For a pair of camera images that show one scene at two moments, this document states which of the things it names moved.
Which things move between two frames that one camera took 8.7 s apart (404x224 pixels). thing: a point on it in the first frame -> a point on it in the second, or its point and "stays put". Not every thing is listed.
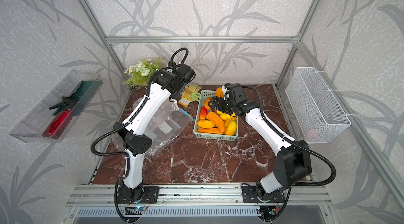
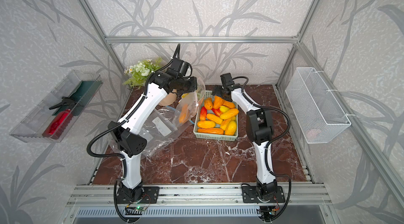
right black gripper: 218,107 -> 219,87
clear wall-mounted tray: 52,117 stays put
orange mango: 219,122 -> 183,114
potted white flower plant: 139,75 stays put
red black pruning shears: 59,124 stays put
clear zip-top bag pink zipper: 164,122 -> 189,105
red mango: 203,112 stays put
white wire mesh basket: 319,116 stays put
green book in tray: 83,93 stays put
